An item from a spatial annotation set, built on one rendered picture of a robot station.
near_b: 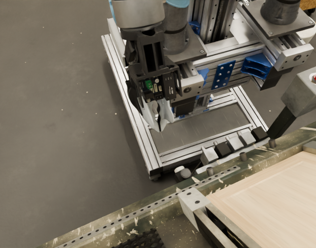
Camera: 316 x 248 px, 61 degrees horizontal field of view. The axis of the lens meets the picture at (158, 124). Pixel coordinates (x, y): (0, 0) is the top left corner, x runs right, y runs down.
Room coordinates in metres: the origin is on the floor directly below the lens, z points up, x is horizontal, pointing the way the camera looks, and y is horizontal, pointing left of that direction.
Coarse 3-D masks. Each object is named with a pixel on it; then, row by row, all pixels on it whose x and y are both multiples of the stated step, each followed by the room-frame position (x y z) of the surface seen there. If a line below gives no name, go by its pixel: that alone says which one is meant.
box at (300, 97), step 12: (300, 72) 0.75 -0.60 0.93; (312, 72) 0.74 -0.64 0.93; (300, 84) 0.70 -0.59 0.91; (312, 84) 0.68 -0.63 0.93; (288, 96) 0.71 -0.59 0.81; (300, 96) 0.67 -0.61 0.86; (312, 96) 0.63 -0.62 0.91; (288, 108) 0.68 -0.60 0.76; (300, 108) 0.64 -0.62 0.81; (312, 108) 0.66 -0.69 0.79
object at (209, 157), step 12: (240, 132) 0.57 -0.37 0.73; (252, 132) 0.56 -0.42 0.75; (264, 132) 0.55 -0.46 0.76; (216, 144) 0.51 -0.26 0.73; (228, 144) 0.50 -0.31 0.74; (240, 144) 0.49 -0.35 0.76; (252, 144) 0.50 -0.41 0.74; (204, 156) 0.44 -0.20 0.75; (216, 156) 0.43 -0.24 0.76; (228, 156) 0.44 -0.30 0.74; (180, 168) 0.39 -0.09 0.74; (204, 168) 0.39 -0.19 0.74; (180, 180) 0.34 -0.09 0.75
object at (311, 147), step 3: (312, 141) 0.43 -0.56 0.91; (315, 141) 0.43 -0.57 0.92; (306, 144) 0.42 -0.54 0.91; (309, 144) 0.42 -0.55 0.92; (312, 144) 0.41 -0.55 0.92; (315, 144) 0.41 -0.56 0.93; (303, 147) 0.41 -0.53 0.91; (306, 147) 0.40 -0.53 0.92; (309, 147) 0.40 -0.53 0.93; (312, 147) 0.40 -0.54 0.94; (315, 147) 0.39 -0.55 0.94; (303, 150) 0.40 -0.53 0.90; (306, 150) 0.40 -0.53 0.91; (309, 150) 0.39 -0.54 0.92; (312, 150) 0.39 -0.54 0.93; (315, 150) 0.38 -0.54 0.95; (312, 153) 0.38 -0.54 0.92; (315, 153) 0.37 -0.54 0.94
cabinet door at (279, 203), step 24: (288, 168) 0.32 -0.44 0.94; (312, 168) 0.30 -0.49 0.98; (216, 192) 0.25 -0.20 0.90; (240, 192) 0.24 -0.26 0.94; (264, 192) 0.22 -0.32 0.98; (288, 192) 0.21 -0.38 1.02; (312, 192) 0.20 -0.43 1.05; (240, 216) 0.15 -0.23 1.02; (264, 216) 0.14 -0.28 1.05; (288, 216) 0.14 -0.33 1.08; (312, 216) 0.13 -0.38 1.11; (264, 240) 0.08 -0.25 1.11; (288, 240) 0.07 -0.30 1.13; (312, 240) 0.07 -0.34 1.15
